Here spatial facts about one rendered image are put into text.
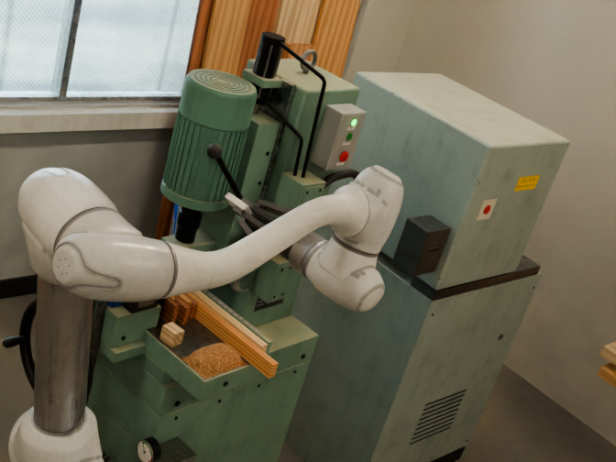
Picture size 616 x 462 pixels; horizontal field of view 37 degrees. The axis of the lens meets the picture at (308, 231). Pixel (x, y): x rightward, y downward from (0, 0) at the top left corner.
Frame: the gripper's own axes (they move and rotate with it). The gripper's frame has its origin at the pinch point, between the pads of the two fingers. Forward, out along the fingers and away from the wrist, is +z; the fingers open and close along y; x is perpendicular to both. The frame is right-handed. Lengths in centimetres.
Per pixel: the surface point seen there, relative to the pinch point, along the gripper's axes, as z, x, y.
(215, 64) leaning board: 133, -95, 71
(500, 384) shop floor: 7, -247, 73
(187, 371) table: -4.1, -26.1, -33.3
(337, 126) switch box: 6.9, -15.3, 36.2
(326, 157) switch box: 7.3, -21.7, 30.3
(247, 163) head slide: 16.6, -12.3, 13.8
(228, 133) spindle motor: 15.4, 2.1, 12.4
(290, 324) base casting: 9, -69, -1
